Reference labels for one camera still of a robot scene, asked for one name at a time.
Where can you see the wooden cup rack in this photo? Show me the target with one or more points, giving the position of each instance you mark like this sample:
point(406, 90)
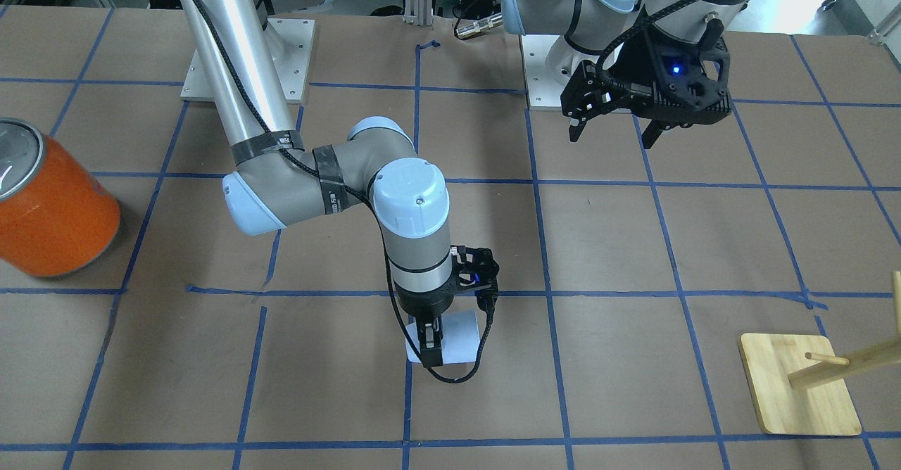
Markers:
point(797, 382)

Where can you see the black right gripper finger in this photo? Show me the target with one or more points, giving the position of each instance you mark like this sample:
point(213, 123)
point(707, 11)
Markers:
point(429, 337)

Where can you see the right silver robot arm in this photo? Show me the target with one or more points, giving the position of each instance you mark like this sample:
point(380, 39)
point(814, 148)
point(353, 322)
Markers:
point(278, 182)

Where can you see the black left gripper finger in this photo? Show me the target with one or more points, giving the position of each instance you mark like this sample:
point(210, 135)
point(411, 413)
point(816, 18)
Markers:
point(652, 133)
point(575, 130)

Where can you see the light blue plastic cup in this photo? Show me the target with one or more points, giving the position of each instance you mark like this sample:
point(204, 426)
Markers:
point(460, 337)

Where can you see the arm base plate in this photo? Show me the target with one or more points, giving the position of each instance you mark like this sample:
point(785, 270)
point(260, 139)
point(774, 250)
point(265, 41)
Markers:
point(548, 62)
point(290, 42)

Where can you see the orange cylindrical bin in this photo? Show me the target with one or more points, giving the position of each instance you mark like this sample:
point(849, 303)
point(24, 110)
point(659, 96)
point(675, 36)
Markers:
point(56, 218)

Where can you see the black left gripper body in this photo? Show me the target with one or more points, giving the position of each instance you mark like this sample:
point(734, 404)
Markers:
point(638, 64)

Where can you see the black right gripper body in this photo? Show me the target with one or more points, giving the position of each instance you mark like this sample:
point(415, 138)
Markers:
point(423, 307)

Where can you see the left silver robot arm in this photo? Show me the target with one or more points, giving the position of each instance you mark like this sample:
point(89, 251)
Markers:
point(598, 28)

